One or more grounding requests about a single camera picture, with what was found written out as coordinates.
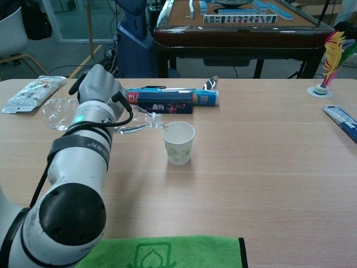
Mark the colourful feather shuttlecock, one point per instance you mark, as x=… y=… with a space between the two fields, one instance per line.
x=332 y=56

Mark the white paper cup green print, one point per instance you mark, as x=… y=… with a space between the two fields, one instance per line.
x=178 y=145

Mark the blue white flat package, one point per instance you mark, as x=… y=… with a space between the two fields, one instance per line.
x=341 y=118

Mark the transparent plastic water bottle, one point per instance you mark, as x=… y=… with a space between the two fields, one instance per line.
x=55 y=111

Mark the white chair wooden legs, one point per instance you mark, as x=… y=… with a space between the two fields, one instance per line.
x=11 y=33

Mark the blue machine base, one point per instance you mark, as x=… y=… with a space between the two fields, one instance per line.
x=134 y=53

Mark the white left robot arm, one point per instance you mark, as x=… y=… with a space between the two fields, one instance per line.
x=81 y=164

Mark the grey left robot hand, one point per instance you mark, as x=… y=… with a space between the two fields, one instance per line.
x=97 y=86

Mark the silver foil snack bag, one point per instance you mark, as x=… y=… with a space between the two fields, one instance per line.
x=28 y=95

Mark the blue red food wrap roll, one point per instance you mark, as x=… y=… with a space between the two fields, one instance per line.
x=209 y=98

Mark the dark blue printed box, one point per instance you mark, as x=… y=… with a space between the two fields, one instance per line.
x=164 y=106

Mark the green microfiber cloth black trim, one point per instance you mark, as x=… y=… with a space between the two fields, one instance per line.
x=167 y=254

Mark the wooden pole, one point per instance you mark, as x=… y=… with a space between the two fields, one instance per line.
x=90 y=30

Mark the shiny metal spoon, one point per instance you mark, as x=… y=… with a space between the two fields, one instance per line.
x=209 y=83

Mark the dark wooden mahjong table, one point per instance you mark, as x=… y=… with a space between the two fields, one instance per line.
x=237 y=36

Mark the black bag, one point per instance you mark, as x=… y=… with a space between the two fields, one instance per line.
x=37 y=22

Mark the row of white-faced mahjong tiles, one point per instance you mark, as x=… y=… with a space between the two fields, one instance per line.
x=240 y=19

